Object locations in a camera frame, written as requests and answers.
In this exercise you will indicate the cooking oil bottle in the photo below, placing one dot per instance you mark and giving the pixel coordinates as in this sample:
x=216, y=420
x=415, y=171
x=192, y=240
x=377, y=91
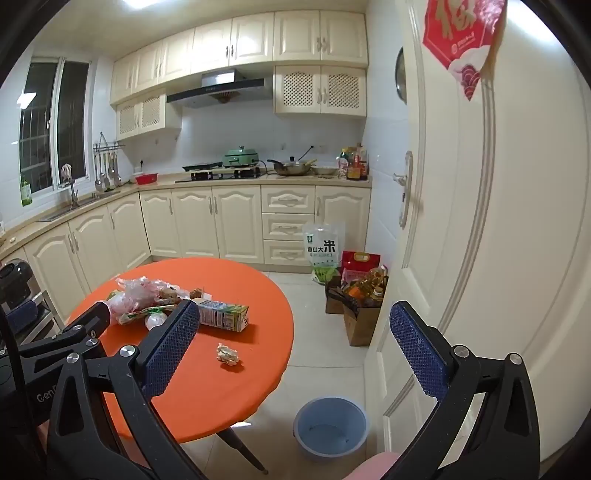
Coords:
x=371, y=280

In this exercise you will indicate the kitchen sink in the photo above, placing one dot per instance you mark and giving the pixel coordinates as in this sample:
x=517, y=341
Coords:
x=60, y=213

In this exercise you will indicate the red gift box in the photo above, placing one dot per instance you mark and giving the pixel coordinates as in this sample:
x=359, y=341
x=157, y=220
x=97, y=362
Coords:
x=358, y=263

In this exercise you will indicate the wall utensil rack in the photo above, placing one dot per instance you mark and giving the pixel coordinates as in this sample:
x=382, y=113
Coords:
x=108, y=146

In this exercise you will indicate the clear plastic bag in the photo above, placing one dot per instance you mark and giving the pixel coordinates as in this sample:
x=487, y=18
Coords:
x=134, y=295

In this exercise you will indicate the small cardboard box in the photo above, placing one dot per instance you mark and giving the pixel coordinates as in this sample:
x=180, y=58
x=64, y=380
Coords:
x=333, y=302

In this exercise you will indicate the person's pink clothing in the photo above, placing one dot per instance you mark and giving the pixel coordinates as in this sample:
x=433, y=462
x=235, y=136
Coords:
x=369, y=468

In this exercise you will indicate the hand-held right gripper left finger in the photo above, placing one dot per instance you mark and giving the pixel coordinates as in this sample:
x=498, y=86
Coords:
x=171, y=350

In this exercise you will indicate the white door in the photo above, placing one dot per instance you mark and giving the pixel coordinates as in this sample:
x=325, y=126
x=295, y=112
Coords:
x=508, y=230

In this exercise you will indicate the green bottle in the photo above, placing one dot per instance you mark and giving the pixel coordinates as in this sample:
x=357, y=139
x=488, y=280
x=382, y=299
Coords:
x=25, y=194

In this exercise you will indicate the cluster of condiment bottles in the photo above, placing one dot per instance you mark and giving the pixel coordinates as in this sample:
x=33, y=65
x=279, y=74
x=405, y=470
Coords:
x=353, y=164

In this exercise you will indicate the kitchen window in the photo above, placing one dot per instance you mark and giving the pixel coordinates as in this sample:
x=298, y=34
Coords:
x=41, y=124

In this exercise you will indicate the narrow lattice door cabinet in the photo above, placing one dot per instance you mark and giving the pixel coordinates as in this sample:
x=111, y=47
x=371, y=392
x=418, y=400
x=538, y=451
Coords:
x=138, y=115

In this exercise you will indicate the metal wok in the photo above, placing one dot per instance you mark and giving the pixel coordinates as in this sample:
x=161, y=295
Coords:
x=291, y=168

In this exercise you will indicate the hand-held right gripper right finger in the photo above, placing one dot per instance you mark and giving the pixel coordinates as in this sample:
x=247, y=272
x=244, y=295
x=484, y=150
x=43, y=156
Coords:
x=418, y=350

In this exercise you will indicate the cream upper wall cabinets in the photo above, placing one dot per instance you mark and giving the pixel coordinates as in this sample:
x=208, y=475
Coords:
x=254, y=39

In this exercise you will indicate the green electric pot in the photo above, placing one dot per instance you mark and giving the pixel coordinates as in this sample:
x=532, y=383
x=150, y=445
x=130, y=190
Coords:
x=240, y=157

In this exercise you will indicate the black rice cooker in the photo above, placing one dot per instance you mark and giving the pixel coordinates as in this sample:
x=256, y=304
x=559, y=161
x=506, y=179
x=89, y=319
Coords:
x=16, y=277

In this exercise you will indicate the black griddle pan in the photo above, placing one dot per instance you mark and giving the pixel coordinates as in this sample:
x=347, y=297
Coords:
x=201, y=165

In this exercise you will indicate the metal bowl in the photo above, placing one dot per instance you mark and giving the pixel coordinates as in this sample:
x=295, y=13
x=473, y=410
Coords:
x=325, y=170

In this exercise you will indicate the white round lump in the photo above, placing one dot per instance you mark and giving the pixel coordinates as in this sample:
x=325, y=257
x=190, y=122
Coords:
x=154, y=321

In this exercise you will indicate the blue plastic bucket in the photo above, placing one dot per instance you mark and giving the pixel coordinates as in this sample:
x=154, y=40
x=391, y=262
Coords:
x=330, y=434

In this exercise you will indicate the green white drink carton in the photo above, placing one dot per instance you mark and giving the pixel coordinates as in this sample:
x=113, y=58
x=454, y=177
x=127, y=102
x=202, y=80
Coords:
x=221, y=316

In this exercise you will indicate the large brown ginger piece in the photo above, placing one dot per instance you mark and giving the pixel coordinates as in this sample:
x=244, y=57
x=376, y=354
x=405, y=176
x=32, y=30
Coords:
x=169, y=293

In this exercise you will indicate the red paper door decoration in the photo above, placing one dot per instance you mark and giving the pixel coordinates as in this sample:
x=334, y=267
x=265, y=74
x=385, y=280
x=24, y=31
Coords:
x=452, y=41

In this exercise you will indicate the clear rice bag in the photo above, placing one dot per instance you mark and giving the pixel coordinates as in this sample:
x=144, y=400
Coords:
x=323, y=249

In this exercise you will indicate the large cardboard box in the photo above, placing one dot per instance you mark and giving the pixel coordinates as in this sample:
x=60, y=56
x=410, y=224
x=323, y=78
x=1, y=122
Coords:
x=362, y=325

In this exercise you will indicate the cream base cabinets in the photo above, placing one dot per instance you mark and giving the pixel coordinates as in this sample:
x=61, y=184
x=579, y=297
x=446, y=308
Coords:
x=198, y=221

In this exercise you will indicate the wide lattice door cabinet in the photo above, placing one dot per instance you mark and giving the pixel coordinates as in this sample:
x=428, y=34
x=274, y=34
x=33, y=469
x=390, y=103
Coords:
x=318, y=90

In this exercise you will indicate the black range hood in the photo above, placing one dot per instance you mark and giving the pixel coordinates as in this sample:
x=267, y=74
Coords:
x=217, y=90

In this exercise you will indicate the metal faucet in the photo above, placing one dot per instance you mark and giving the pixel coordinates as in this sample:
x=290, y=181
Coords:
x=74, y=194

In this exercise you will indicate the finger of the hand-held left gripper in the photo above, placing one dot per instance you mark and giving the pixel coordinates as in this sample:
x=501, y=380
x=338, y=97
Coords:
x=92, y=321
x=23, y=316

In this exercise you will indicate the orange round table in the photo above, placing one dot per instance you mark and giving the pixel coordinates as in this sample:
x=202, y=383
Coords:
x=207, y=383

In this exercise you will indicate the metal shelf rack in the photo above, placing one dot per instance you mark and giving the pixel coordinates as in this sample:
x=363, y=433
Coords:
x=46, y=318

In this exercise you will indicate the round wall clock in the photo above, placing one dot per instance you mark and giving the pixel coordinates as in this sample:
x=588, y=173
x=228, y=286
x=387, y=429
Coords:
x=400, y=76

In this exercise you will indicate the gas stove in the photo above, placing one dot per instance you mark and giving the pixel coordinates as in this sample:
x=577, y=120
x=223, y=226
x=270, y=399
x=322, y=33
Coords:
x=217, y=175

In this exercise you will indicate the small wrapper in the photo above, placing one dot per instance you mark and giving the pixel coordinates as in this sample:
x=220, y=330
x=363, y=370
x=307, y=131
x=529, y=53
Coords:
x=227, y=355

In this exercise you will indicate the hanging metal utensils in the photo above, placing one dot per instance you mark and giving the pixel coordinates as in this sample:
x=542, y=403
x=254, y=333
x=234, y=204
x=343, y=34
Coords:
x=107, y=175

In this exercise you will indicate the red basin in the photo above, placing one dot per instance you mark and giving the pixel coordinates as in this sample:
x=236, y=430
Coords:
x=146, y=179

